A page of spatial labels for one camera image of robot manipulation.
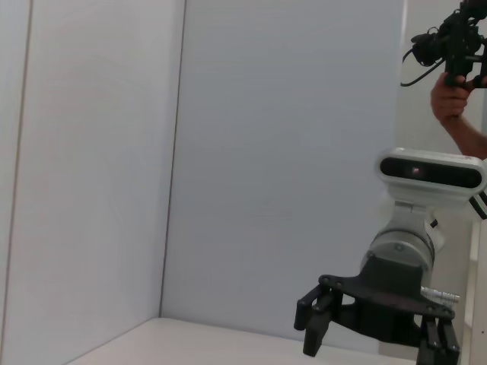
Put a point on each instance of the bystander bare forearm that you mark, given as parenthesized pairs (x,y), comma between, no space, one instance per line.
(470,140)

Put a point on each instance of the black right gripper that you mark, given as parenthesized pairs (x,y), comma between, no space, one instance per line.
(388,304)

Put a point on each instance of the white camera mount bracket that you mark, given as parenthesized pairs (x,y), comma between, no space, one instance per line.
(409,216)

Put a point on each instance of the bystander bare hand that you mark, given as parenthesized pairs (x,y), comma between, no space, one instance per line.
(449,100)

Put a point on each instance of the black video camera rig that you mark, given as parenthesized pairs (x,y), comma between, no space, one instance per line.
(458,42)

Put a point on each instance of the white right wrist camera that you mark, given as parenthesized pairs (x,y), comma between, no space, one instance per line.
(430,190)

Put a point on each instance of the silver metal connector plug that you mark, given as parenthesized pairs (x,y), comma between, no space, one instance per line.
(439,294)

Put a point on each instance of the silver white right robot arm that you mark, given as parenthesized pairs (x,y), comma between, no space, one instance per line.
(399,251)

